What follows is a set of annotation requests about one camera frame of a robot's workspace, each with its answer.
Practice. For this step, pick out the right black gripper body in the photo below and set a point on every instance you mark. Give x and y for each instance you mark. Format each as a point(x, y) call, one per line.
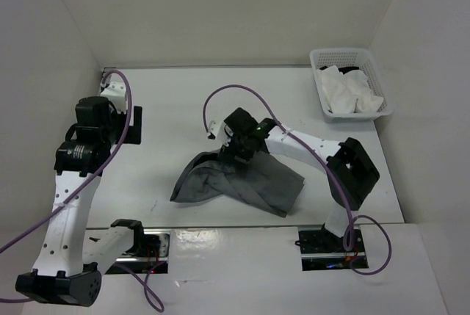
point(237, 147)

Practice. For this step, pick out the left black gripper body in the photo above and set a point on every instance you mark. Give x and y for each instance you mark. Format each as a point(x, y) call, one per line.
point(115, 131)

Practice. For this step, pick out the grey pleated skirt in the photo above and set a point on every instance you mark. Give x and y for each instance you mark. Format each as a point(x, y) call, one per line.
point(264, 183)

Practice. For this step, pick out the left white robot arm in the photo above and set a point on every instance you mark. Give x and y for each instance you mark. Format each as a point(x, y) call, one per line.
point(63, 273)

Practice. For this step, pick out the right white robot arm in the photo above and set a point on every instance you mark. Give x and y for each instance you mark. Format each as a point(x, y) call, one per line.
point(351, 173)

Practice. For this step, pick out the white crumpled cloth in basket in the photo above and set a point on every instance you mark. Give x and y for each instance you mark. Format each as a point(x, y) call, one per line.
point(348, 92)

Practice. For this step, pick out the white plastic mesh basket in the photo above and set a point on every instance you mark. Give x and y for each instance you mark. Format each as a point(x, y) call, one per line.
point(352, 57)

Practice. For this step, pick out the black garment in basket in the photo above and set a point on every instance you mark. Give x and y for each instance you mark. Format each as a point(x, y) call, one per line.
point(343, 70)

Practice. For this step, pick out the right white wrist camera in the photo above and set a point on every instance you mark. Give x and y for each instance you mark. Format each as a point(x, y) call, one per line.
point(216, 131)

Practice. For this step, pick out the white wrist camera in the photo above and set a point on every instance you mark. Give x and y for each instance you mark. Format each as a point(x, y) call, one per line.
point(116, 93)
point(216, 131)

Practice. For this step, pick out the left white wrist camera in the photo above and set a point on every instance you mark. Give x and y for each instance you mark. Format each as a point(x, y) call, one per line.
point(116, 93)

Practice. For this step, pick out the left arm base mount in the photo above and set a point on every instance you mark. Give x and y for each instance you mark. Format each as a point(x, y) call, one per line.
point(152, 257)

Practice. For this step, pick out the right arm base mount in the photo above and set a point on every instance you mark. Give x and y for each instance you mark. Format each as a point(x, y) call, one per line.
point(322, 251)

